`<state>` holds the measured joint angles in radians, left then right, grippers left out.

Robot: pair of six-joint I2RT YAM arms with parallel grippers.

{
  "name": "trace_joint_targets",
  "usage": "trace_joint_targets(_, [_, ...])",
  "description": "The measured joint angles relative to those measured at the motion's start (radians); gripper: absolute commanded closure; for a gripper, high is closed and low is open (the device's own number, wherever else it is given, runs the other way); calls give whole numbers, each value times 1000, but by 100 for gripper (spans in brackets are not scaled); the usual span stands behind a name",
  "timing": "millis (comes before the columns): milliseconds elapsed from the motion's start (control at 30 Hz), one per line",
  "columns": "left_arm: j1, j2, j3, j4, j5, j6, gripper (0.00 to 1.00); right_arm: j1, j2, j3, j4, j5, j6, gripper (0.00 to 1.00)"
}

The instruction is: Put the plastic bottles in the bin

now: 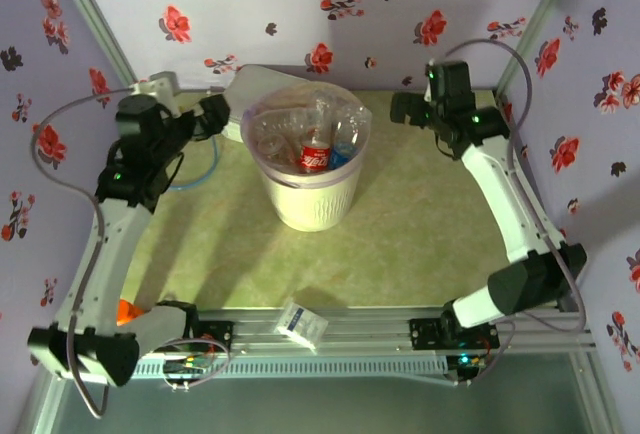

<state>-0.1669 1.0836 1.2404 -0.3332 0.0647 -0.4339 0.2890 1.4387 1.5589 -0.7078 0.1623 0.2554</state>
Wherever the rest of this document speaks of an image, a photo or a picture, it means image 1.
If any blue label plastic bottle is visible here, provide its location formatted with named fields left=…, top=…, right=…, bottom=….
left=327, top=118, right=362, bottom=171

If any clear bottle white cap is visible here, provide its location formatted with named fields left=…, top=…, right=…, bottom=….
left=257, top=133, right=290, bottom=161

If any red label cola bottle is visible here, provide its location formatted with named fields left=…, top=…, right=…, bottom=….
left=299, top=126, right=334, bottom=175

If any white plastic bin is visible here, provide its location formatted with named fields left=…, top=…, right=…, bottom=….
left=241, top=81, right=374, bottom=233

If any clear plastic bin liner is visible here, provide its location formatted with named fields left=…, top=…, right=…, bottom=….
left=241, top=81, right=375, bottom=190

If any orange object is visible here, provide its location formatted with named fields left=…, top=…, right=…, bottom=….
left=117, top=298, right=147, bottom=327

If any green circuit board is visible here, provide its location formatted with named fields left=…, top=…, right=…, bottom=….
left=162, top=353, right=214, bottom=380

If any white tissue packet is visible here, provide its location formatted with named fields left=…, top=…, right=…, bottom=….
left=273, top=297, right=330, bottom=354

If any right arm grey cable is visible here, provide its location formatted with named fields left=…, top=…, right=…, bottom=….
left=442, top=37, right=587, bottom=385

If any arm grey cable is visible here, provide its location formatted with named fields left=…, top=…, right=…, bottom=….
left=442, top=37, right=587, bottom=385
left=30, top=86, right=146, bottom=420

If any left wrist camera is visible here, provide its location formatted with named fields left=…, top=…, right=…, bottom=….
left=132, top=71, right=181, bottom=105

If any left arm grey cable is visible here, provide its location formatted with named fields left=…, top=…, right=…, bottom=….
left=30, top=86, right=146, bottom=420

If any aluminium frame post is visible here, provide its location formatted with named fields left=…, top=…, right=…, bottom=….
left=494, top=0, right=586, bottom=100
left=47, top=0, right=146, bottom=93

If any aluminium frame side rail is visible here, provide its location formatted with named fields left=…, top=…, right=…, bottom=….
left=497, top=91, right=584, bottom=313

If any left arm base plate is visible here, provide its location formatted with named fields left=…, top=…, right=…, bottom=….
left=197, top=321, right=236, bottom=355

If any thin grey cable loop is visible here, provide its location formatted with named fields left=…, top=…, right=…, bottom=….
left=162, top=336, right=234, bottom=391

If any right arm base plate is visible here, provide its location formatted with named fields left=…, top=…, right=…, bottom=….
left=409, top=317, right=501, bottom=351

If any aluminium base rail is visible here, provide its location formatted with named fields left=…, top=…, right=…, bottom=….
left=194, top=306, right=599, bottom=355

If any white slotted cable duct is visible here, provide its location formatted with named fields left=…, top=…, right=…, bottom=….
left=137, top=356, right=451, bottom=380

